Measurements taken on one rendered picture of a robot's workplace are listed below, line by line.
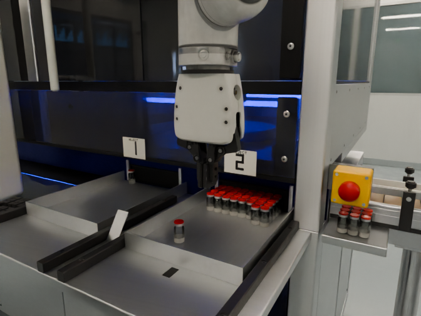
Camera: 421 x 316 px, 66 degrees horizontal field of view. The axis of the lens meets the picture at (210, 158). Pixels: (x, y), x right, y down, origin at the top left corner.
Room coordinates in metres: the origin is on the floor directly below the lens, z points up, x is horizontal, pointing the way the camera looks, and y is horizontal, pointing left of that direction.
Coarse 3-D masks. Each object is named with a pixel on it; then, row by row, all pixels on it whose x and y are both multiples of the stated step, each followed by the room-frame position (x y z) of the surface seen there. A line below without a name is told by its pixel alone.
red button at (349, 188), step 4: (344, 184) 0.61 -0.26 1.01; (348, 184) 0.61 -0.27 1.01; (352, 184) 0.60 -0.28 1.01; (356, 184) 0.61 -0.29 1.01; (340, 188) 0.61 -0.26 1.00; (344, 188) 0.61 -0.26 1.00; (348, 188) 0.60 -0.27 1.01; (352, 188) 0.60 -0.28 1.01; (356, 188) 0.60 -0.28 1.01; (340, 192) 0.61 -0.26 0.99; (344, 192) 0.61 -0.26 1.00; (348, 192) 0.60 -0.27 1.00; (352, 192) 0.60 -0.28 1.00; (356, 192) 0.60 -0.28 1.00; (340, 196) 0.61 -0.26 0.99; (344, 196) 0.61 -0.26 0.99; (348, 196) 0.60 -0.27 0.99; (352, 196) 0.60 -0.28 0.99; (356, 196) 0.60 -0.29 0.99; (344, 200) 0.61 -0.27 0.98; (348, 200) 0.60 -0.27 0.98; (352, 200) 0.60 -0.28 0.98
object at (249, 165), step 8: (240, 152) 0.76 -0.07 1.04; (248, 152) 0.75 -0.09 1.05; (256, 152) 0.74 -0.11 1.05; (224, 160) 0.78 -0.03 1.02; (232, 160) 0.77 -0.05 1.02; (240, 160) 0.76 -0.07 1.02; (248, 160) 0.75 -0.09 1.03; (224, 168) 0.78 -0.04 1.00; (232, 168) 0.77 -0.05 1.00; (248, 168) 0.75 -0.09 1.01
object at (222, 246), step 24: (168, 216) 0.72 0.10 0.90; (192, 216) 0.75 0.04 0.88; (216, 216) 0.75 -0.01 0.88; (288, 216) 0.69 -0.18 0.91; (144, 240) 0.57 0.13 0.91; (168, 240) 0.63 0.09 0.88; (192, 240) 0.63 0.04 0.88; (216, 240) 0.63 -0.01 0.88; (240, 240) 0.63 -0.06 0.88; (264, 240) 0.56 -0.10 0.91; (192, 264) 0.52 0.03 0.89; (216, 264) 0.49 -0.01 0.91; (240, 264) 0.53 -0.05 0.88
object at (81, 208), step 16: (112, 176) 1.01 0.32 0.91; (64, 192) 0.86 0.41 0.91; (80, 192) 0.90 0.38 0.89; (96, 192) 0.93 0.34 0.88; (112, 192) 0.93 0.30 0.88; (128, 192) 0.93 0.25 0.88; (144, 192) 0.93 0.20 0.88; (160, 192) 0.93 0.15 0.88; (176, 192) 0.89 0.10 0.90; (32, 208) 0.76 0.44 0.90; (48, 208) 0.72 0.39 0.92; (64, 208) 0.80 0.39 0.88; (80, 208) 0.80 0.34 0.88; (96, 208) 0.80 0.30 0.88; (112, 208) 0.80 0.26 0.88; (128, 208) 0.72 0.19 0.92; (144, 208) 0.77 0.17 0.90; (64, 224) 0.69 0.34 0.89; (80, 224) 0.67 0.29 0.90; (96, 224) 0.64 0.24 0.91
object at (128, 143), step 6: (126, 138) 0.94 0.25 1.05; (132, 138) 0.93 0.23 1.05; (126, 144) 0.94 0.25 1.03; (132, 144) 0.93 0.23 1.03; (138, 144) 0.92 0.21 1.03; (144, 144) 0.91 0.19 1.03; (126, 150) 0.94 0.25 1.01; (132, 150) 0.93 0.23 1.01; (138, 150) 0.92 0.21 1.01; (144, 150) 0.91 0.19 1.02; (126, 156) 0.94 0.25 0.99; (132, 156) 0.93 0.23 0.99; (138, 156) 0.92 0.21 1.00; (144, 156) 0.91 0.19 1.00
